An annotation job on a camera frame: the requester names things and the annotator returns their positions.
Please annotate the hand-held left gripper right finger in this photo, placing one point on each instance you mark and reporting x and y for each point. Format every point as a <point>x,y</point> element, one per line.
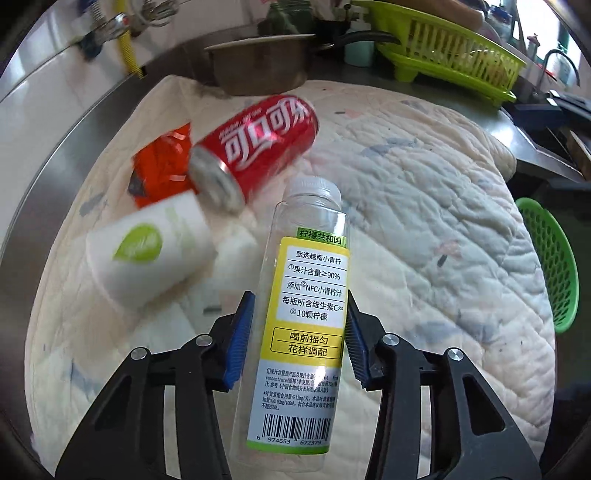
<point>358,341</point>

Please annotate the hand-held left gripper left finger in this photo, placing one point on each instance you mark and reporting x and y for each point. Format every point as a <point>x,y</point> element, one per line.
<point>240,341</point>

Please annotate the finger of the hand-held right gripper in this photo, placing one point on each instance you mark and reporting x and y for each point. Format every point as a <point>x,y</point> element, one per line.
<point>531,110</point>

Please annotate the clear plastic bottle yellow label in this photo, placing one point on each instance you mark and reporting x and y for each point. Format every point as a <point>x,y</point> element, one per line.
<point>314,286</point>

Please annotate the green plastic mesh basket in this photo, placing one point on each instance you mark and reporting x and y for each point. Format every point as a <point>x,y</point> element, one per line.
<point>554,263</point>

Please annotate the metal sink faucet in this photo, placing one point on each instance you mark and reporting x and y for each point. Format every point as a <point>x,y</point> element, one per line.
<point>556,57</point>

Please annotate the green plastic dish rack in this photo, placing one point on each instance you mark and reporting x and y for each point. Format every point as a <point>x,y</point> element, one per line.
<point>443,55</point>

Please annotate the white paper cup green leaf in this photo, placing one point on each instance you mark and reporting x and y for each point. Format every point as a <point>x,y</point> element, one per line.
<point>152,258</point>

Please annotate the white quilted blanket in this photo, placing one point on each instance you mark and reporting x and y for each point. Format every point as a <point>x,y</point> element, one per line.
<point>415,230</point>

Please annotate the teal plastic cup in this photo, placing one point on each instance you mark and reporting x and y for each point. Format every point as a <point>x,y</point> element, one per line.
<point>358,50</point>

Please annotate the orange snack wrapper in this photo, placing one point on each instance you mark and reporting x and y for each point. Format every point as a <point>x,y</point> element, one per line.
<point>159,161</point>

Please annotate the red soda can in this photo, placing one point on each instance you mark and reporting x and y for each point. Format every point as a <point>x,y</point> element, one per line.
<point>258,138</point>

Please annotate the green glass jar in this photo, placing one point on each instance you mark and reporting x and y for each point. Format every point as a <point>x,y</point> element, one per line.
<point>286,14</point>

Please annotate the metal water valve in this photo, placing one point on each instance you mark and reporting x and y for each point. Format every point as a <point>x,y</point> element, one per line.
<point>157,9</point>
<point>108,27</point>

